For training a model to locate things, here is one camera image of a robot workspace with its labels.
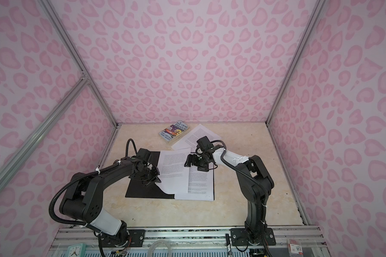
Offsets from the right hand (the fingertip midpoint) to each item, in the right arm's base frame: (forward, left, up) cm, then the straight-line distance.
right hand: (191, 165), depth 90 cm
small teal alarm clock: (-40, +47, -4) cm, 62 cm away
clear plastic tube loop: (-38, +16, -8) cm, 42 cm away
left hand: (-6, +15, -3) cm, 17 cm away
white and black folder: (-13, +29, -5) cm, 32 cm away
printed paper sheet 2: (-9, -6, -8) cm, 13 cm away
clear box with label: (-37, -46, -6) cm, 59 cm away
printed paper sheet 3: (+23, +2, -8) cm, 24 cm away
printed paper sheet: (-4, +10, -5) cm, 12 cm away
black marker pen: (-36, -18, -6) cm, 41 cm away
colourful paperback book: (+30, +14, -5) cm, 34 cm away
